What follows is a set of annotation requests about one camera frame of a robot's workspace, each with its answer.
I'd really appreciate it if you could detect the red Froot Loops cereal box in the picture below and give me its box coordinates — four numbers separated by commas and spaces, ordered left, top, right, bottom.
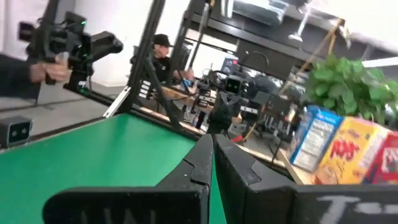
362, 130, 398, 185

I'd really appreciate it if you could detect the black metal rig frame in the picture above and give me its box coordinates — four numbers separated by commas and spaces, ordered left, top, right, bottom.
30, 0, 206, 139

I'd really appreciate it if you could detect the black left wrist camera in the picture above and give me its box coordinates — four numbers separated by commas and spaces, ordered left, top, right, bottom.
224, 77, 243, 95

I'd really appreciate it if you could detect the person's hand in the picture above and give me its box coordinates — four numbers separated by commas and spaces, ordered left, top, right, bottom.
29, 54, 71, 85

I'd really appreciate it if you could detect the person's forearm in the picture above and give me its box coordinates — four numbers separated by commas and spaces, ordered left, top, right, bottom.
0, 52, 41, 99

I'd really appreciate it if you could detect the yellow Corn Pops cereal box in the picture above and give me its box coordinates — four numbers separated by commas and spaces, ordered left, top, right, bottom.
313, 116, 391, 185

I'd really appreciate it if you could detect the person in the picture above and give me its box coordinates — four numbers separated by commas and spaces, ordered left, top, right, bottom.
150, 33, 195, 85

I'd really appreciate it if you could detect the green table mat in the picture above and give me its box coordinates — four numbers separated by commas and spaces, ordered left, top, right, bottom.
0, 112, 228, 224

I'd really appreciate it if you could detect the grey table-level camera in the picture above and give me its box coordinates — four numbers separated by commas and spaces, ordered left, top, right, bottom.
0, 115, 34, 149

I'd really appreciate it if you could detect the wooden background desk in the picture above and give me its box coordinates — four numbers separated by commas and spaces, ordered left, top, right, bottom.
158, 85, 218, 114

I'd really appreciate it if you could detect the black background shelving unit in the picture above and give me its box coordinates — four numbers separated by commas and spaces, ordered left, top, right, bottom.
183, 0, 346, 82

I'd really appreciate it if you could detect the blue Rice Krispies cereal box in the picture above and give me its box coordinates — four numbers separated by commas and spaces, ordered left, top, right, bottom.
289, 105, 345, 174

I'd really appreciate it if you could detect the wooden shelf stand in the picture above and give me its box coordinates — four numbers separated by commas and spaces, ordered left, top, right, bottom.
270, 136, 315, 187

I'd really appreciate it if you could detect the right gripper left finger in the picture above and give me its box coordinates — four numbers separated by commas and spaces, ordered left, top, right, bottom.
155, 133, 215, 189

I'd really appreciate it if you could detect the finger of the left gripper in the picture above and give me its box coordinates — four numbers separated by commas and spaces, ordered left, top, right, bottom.
207, 92, 227, 134
226, 92, 243, 125

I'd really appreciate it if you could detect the green plant in black pot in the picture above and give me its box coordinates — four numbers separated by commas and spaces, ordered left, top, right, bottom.
303, 54, 398, 128

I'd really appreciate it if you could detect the black leader arm handle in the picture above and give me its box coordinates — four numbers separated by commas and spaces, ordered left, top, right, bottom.
17, 11, 124, 94

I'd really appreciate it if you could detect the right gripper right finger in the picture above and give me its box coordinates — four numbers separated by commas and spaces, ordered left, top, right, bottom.
215, 134, 295, 224

